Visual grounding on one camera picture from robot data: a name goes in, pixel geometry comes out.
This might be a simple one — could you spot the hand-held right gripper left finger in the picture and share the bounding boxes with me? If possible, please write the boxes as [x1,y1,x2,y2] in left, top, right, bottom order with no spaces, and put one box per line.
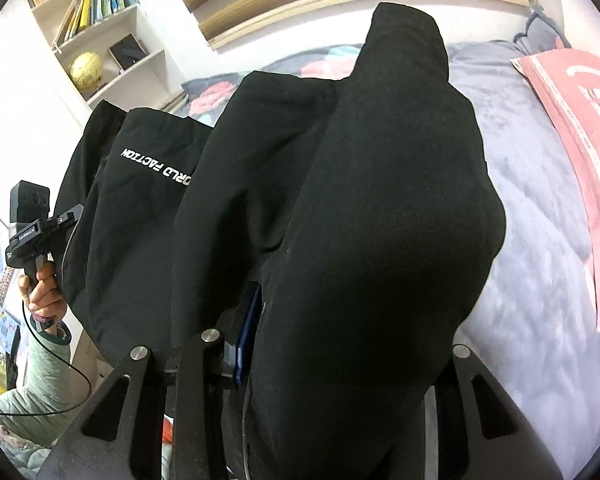
[40,280,266,480]

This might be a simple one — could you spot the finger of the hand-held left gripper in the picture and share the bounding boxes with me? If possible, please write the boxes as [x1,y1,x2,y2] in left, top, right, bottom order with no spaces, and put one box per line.
[45,204,86,241]

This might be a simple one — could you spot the grey pillow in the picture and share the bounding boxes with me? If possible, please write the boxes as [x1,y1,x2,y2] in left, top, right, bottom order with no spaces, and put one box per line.
[512,7,571,56]

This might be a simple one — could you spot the pink pillow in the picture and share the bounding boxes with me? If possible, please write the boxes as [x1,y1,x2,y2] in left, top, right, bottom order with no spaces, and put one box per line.
[510,47,600,336]

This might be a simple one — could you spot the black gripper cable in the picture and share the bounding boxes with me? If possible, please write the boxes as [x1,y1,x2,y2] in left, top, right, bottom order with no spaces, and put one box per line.
[0,305,93,416]

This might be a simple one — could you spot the black framed board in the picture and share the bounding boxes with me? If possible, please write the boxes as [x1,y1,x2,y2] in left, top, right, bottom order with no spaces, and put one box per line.
[107,35,148,73]

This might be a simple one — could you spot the yellow globe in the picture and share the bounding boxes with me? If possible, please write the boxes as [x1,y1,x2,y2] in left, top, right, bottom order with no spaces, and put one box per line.
[69,51,105,93]

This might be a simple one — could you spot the rows of shelf books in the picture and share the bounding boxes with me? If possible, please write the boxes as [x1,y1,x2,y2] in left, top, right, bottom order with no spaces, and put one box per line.
[25,0,141,46]

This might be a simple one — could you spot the person's left forearm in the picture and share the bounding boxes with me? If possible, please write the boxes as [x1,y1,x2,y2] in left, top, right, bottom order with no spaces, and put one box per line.
[0,320,73,446]

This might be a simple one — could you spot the black jacket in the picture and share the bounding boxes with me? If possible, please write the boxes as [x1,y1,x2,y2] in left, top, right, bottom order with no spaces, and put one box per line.
[55,2,506,480]

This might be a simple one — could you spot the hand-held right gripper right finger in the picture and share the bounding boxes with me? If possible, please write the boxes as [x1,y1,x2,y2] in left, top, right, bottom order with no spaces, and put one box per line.
[437,344,563,480]

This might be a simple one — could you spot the white bookshelf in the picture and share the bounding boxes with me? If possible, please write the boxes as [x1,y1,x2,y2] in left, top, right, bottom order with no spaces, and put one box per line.
[22,0,186,108]

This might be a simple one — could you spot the person's left hand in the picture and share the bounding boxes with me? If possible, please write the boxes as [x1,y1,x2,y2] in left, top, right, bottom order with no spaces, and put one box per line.
[19,260,68,328]

